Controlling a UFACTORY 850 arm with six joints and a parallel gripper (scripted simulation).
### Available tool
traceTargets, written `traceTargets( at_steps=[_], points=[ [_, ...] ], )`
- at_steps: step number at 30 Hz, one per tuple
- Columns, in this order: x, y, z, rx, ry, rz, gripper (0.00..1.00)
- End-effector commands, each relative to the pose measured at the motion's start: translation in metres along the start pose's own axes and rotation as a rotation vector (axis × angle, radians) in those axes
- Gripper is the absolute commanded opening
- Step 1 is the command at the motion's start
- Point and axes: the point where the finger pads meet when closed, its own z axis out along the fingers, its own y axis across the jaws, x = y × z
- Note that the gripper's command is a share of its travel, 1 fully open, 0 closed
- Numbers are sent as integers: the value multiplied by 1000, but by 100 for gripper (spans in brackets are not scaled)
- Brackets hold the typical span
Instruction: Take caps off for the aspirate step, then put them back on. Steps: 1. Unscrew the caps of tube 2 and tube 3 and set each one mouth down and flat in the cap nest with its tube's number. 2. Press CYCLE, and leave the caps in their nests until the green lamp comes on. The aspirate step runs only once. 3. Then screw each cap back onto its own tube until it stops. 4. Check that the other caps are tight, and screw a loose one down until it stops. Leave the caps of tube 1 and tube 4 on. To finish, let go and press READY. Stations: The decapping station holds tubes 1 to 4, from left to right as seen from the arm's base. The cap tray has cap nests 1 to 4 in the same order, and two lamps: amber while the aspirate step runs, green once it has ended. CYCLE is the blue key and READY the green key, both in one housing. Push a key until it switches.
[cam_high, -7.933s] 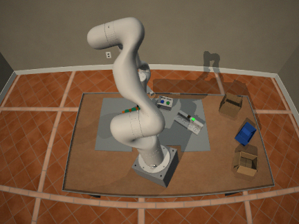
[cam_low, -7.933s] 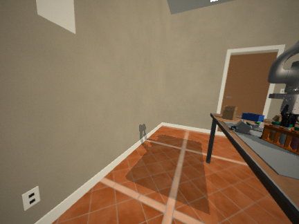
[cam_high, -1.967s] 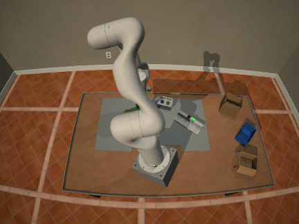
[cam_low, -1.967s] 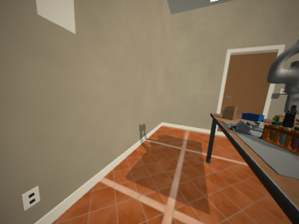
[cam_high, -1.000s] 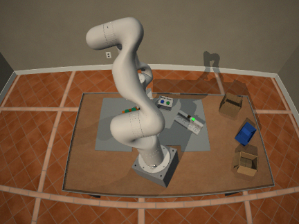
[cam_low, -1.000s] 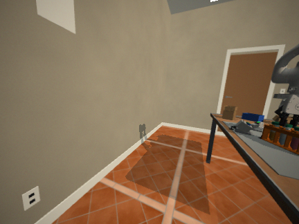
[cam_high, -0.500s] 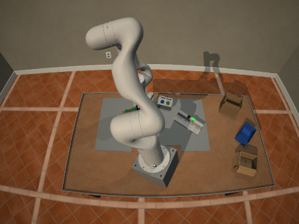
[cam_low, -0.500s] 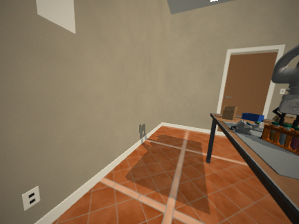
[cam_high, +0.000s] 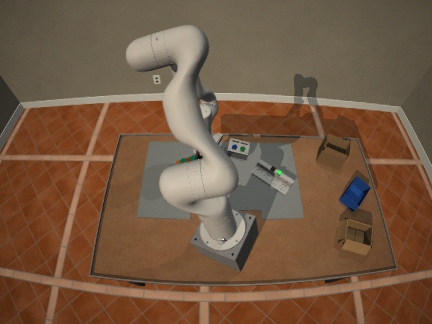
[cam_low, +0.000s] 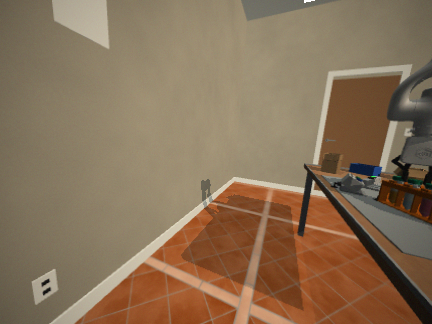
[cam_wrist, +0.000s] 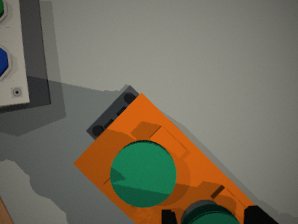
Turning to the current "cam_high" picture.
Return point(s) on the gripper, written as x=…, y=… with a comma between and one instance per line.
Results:
x=198, y=155

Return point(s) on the white push-button panel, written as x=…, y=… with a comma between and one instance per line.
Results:
x=238, y=149

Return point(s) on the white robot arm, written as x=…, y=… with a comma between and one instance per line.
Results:
x=190, y=122

